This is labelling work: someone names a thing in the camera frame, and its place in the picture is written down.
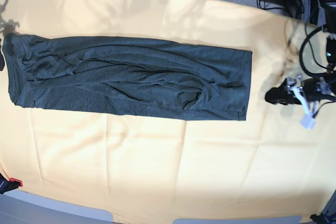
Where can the red and black clamp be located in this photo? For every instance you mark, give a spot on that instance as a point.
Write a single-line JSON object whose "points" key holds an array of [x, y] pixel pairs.
{"points": [[9, 184]]}

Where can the black clamp right corner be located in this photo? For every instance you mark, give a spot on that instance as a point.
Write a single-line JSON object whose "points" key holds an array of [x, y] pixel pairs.
{"points": [[323, 219]]}

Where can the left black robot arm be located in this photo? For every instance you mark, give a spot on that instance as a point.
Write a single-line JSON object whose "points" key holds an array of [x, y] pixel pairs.
{"points": [[317, 61]]}

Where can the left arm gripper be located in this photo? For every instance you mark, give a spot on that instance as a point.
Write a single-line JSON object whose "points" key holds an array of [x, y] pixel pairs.
{"points": [[290, 92]]}

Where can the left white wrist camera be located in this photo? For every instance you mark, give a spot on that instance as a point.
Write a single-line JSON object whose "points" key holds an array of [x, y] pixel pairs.
{"points": [[308, 121]]}

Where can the dark green long-sleeve shirt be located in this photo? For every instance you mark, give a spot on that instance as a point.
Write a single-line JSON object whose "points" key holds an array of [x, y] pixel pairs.
{"points": [[128, 76]]}

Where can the yellow table cloth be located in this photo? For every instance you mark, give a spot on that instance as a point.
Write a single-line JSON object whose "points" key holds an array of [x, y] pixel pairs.
{"points": [[151, 170]]}

